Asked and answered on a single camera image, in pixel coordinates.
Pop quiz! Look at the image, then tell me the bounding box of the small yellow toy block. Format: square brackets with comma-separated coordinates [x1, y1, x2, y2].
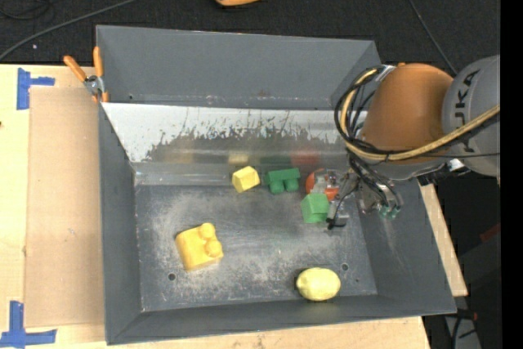
[231, 165, 262, 194]

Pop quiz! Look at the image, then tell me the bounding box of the brown cardboard board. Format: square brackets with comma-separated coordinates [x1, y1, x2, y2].
[23, 87, 106, 328]

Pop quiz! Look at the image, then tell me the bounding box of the green two-stud toy block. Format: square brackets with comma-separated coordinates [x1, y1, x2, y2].
[264, 167, 302, 195]

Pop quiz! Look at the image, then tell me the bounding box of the yellow two-stud toy block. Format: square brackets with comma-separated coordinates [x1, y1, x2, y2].
[174, 221, 225, 272]

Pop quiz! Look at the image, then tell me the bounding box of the grey metal bin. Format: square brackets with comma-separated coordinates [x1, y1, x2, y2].
[94, 25, 458, 345]

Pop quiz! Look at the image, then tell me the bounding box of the small green toy block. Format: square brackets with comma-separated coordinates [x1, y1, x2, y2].
[300, 193, 331, 224]

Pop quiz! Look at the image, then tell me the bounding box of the yellow toy lemon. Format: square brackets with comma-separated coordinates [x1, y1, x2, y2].
[295, 266, 342, 302]

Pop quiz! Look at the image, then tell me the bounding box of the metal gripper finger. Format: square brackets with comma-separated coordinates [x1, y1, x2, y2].
[316, 170, 342, 194]
[325, 198, 351, 230]

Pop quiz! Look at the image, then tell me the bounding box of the red-orange ball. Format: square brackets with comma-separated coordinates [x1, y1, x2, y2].
[305, 168, 340, 202]

